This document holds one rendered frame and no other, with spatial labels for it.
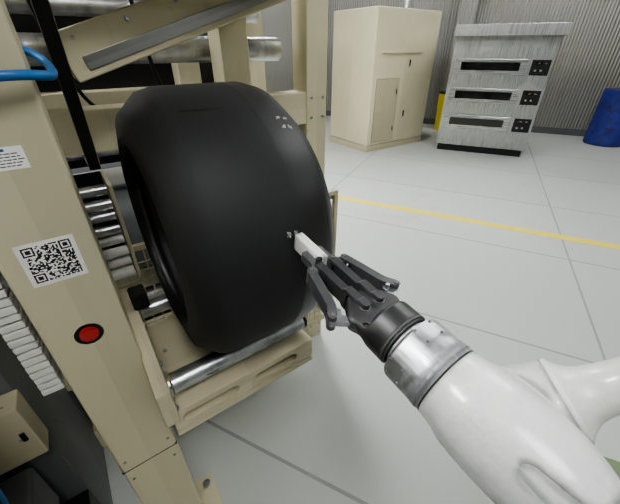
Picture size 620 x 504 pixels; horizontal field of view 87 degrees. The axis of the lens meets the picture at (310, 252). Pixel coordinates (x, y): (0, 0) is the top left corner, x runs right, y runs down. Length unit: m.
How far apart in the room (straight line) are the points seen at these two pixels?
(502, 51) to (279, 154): 5.77
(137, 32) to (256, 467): 1.56
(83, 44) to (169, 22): 0.20
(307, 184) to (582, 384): 0.45
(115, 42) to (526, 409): 1.00
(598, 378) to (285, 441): 1.38
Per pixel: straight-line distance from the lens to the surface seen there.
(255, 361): 0.84
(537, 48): 6.26
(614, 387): 0.53
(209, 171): 0.51
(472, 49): 6.21
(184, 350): 0.99
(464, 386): 0.37
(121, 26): 1.00
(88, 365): 0.79
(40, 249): 0.64
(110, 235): 1.10
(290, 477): 1.64
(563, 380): 0.51
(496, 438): 0.36
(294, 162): 0.56
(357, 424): 1.76
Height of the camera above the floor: 1.50
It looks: 32 degrees down
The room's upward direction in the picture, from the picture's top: straight up
